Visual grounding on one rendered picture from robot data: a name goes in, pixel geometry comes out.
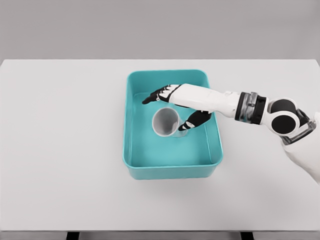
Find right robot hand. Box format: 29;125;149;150
141;83;215;132

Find teal plastic basket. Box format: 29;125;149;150
122;69;224;181

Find white paper cup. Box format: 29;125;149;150
151;106;188;138

